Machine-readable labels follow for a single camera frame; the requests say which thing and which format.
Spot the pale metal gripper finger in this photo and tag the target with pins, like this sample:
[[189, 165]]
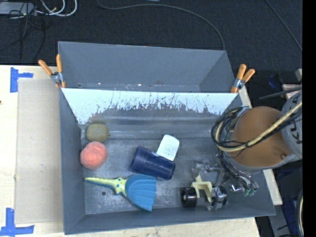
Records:
[[218, 199], [203, 167]]

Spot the white flat packet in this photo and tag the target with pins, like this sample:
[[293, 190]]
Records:
[[168, 147]]

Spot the dark blue cup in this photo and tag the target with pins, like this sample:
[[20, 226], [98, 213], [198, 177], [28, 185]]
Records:
[[150, 163]]

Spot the orange toy peach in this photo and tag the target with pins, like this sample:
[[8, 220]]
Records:
[[93, 155]]

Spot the olive green toy fruit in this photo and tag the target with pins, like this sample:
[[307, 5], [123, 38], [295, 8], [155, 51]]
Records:
[[97, 132]]

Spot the grey metal bin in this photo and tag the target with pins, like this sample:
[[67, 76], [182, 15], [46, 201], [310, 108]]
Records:
[[138, 68]]

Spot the pale wood flat board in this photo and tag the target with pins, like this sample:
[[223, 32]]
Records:
[[37, 144]]

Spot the black cylinder on white bracket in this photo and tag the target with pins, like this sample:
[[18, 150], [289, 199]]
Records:
[[188, 197]]

